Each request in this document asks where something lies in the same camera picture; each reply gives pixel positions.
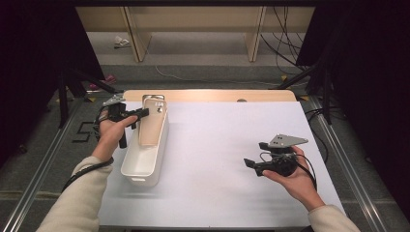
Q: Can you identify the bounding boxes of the pink object on floor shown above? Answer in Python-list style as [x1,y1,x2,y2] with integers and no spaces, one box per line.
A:
[88,74,117,92]

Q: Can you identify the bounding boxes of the white plastic storage box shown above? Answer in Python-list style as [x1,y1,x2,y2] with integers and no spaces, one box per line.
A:
[120,96,170,188]

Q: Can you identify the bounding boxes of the right hand-held gripper black cable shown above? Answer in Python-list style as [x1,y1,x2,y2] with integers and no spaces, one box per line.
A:
[259,151,319,191]

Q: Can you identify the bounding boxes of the person's left hand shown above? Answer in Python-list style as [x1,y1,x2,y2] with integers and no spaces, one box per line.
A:
[92,115,139,162]

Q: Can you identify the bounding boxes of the black floor cables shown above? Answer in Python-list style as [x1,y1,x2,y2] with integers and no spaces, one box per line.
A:
[304,104,347,163]

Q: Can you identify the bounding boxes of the black metal stand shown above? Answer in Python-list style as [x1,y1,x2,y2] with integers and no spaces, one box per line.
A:
[57,64,124,130]
[270,57,335,126]

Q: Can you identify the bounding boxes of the hand-held gripper black cable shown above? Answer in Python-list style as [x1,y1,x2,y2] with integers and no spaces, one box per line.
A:
[61,105,115,194]
[259,151,319,191]

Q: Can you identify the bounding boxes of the wooden table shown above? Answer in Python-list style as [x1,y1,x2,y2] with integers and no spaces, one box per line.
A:
[121,89,298,103]

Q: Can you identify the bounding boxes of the bundle of black hanging cables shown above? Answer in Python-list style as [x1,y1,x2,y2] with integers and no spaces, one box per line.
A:
[260,6,310,75]

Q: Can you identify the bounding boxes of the beige wooden shelf unit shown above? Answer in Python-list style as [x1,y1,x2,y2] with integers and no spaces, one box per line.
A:
[75,6,316,63]

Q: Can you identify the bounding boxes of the left hand-held gripper black cable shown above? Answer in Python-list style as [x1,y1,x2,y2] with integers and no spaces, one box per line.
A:
[61,105,115,194]

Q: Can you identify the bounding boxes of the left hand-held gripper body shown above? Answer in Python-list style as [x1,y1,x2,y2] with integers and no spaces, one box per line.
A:
[102,93,131,150]

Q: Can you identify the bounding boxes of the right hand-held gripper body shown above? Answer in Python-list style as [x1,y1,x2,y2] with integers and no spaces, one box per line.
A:
[255,133,309,178]

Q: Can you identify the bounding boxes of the beige phone case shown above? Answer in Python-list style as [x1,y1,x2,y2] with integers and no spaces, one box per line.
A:
[138,97,168,148]

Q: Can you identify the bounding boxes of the person's right hand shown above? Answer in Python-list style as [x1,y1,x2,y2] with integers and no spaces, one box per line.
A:
[262,145,327,213]

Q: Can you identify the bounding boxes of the dark curtain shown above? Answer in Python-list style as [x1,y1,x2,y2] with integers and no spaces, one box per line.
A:
[0,0,105,162]
[296,0,410,220]

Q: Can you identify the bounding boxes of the white table board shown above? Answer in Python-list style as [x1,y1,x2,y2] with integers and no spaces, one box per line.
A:
[98,101,346,228]

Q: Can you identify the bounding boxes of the metal floor rail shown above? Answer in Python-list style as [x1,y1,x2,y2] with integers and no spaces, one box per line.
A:
[0,96,81,232]
[308,96,388,232]

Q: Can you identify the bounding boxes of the white crumpled paper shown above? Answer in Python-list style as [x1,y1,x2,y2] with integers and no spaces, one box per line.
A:
[113,36,132,50]

